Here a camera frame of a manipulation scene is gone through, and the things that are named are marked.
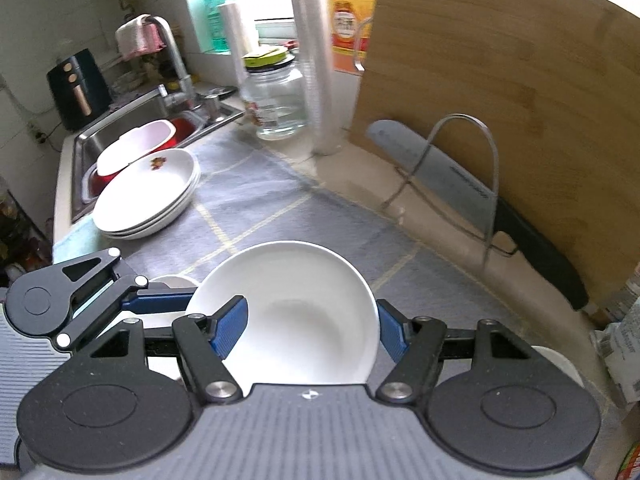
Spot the black air fryer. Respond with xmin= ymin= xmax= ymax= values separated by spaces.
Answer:
xmin=46 ymin=49 xmax=112 ymax=132

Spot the white fruit print plate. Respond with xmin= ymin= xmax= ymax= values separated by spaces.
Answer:
xmin=102 ymin=180 xmax=202 ymax=240
xmin=92 ymin=149 xmax=197 ymax=231
xmin=97 ymin=170 xmax=201 ymax=236

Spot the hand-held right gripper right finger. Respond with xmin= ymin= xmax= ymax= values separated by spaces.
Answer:
xmin=375 ymin=299 xmax=543 ymax=406

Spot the steel sink soap dispenser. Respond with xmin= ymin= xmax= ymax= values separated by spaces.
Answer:
xmin=202 ymin=87 xmax=239 ymax=122

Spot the white pink floral bowl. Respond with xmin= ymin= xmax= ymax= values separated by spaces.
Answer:
xmin=530 ymin=345 xmax=585 ymax=389
xmin=185 ymin=241 xmax=379 ymax=387

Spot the steel kitchen faucet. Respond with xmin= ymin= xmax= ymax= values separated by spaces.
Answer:
xmin=144 ymin=16 xmax=197 ymax=112

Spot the orange cooking wine jug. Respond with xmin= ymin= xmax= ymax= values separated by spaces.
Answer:
xmin=326 ymin=0 xmax=384 ymax=77

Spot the pink dish cloth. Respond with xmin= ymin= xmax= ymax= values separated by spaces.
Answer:
xmin=115 ymin=15 xmax=169 ymax=60

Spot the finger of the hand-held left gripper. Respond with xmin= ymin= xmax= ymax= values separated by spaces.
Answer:
xmin=56 ymin=247 xmax=197 ymax=352

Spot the steel wire board stand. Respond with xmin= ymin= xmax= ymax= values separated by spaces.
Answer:
xmin=381 ymin=115 xmax=519 ymax=267

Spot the green dish soap bottle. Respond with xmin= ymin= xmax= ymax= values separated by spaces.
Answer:
xmin=202 ymin=0 xmax=244 ymax=54

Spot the bamboo cutting board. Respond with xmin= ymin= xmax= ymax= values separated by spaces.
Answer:
xmin=348 ymin=0 xmax=640 ymax=312

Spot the white plastic bag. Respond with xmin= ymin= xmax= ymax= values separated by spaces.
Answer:
xmin=590 ymin=310 xmax=640 ymax=407

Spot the tall plastic wrap roll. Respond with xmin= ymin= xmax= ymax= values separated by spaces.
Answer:
xmin=286 ymin=0 xmax=345 ymax=157

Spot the stainless steel sink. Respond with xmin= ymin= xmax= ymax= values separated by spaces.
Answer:
xmin=70 ymin=85 xmax=246 ymax=224

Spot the red wash basin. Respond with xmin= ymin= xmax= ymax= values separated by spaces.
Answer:
xmin=87 ymin=110 xmax=209 ymax=197

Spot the glass jar green lid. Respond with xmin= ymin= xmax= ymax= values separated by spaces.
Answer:
xmin=240 ymin=46 xmax=307 ymax=141

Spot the black handled kitchen knife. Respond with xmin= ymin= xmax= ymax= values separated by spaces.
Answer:
xmin=365 ymin=120 xmax=590 ymax=314

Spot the short plastic bag roll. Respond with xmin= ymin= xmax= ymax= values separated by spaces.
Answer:
xmin=220 ymin=2 xmax=257 ymax=102

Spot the grey blue checked dish towel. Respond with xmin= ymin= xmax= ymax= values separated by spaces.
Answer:
xmin=52 ymin=127 xmax=608 ymax=411

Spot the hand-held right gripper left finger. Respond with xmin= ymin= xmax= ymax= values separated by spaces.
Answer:
xmin=90 ymin=296 xmax=249 ymax=407

